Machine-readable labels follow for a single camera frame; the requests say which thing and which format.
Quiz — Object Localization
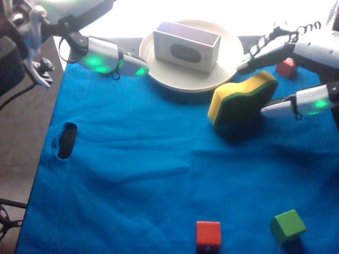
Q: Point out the red cube with eight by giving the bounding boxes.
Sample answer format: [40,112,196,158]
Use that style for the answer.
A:
[195,221,222,253]

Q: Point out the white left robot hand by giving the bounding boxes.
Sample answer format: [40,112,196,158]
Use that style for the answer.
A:
[34,0,149,80]

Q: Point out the blue table cloth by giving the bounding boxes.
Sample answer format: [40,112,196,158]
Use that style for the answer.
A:
[15,62,339,254]

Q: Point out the yellow and green sponge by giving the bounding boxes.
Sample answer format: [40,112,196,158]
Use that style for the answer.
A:
[208,70,279,138]

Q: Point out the red cube with three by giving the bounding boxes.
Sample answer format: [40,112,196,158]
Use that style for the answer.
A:
[275,58,298,80]

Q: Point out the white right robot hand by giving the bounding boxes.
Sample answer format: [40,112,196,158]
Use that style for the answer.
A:
[236,22,339,120]

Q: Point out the white cardboard product box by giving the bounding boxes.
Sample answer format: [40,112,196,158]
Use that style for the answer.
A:
[153,21,222,75]

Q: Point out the round cream plate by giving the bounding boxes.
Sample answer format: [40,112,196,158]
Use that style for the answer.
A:
[139,19,244,94]

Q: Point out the black tripod legs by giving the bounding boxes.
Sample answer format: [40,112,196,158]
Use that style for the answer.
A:
[0,198,29,239]

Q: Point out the green cube with two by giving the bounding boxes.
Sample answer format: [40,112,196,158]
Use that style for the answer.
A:
[270,208,308,246]

